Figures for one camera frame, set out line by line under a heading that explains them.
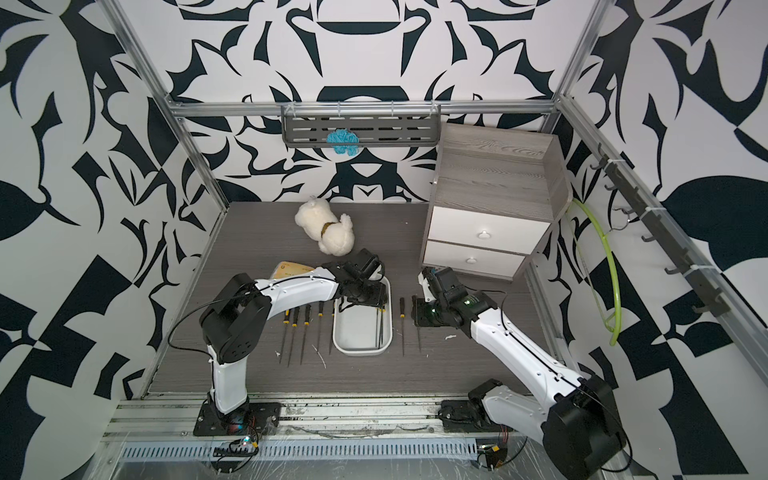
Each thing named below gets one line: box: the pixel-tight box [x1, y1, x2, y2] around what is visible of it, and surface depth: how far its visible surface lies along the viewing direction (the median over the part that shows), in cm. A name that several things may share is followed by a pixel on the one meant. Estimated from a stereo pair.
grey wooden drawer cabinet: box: [421, 122, 572, 281], surface depth 86 cm
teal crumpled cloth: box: [326, 128, 360, 156], surface depth 93 cm
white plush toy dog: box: [294, 196, 355, 256], surface depth 104 cm
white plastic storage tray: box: [332, 276, 393, 357], surface depth 89 cm
